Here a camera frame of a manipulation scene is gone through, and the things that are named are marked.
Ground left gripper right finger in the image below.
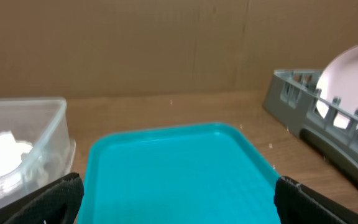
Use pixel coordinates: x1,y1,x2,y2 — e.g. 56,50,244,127
274,176,358,224

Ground white napkin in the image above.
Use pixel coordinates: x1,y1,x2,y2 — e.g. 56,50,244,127
0,131,33,177

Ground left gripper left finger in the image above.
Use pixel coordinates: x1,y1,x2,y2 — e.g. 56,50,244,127
0,172,84,224

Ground teal plastic tray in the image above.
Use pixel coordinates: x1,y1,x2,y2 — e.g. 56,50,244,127
78,123,280,224

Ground clear plastic bin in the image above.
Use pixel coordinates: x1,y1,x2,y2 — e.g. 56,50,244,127
0,98,75,209

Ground grey dishwasher rack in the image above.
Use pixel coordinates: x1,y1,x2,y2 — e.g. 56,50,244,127
263,69,358,183

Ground pink plate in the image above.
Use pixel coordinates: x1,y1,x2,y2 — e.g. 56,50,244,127
316,45,358,113

